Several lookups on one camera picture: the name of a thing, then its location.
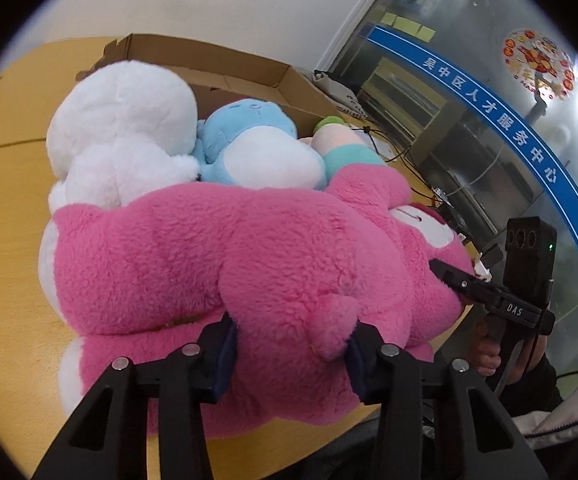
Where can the person's right forearm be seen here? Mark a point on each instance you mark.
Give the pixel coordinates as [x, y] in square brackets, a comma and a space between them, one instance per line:
[534, 385]

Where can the blue plush cat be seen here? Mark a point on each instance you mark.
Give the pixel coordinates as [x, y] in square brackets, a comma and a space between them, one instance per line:
[249, 155]

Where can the blue glass banner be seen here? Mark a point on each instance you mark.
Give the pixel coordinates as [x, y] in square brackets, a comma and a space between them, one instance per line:
[494, 110]

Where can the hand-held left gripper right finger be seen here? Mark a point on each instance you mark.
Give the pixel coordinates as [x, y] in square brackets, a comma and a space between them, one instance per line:
[360, 362]

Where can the white pouch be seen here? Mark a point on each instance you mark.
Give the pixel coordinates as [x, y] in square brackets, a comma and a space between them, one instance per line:
[481, 271]

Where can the printed beige cloth bag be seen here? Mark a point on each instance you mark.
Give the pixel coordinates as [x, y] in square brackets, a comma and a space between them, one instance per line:
[336, 90]

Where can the white plush toy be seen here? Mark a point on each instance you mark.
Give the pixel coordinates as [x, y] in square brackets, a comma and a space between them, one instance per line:
[119, 125]

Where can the white jacket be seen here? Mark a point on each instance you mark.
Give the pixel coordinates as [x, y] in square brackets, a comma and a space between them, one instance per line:
[574, 410]

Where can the pink plush bear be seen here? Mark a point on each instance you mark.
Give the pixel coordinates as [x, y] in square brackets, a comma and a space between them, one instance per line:
[249, 260]

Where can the round colourful window sticker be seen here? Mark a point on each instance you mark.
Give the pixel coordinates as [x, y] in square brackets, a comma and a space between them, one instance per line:
[539, 65]

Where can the yellow sticky note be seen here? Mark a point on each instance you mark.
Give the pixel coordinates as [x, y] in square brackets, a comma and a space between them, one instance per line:
[394, 20]
[410, 25]
[425, 32]

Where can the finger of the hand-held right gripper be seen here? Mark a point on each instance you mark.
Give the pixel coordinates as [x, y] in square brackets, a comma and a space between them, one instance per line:
[461, 282]

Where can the green-haired plush doll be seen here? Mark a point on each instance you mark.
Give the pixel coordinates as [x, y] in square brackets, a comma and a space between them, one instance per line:
[341, 142]

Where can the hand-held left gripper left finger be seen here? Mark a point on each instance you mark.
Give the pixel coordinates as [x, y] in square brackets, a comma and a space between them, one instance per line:
[223, 355]

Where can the cardboard box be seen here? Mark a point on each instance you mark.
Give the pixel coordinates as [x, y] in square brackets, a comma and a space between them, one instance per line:
[249, 67]

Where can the person's right hand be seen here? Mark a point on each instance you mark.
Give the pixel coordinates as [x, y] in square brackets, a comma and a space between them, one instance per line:
[486, 350]

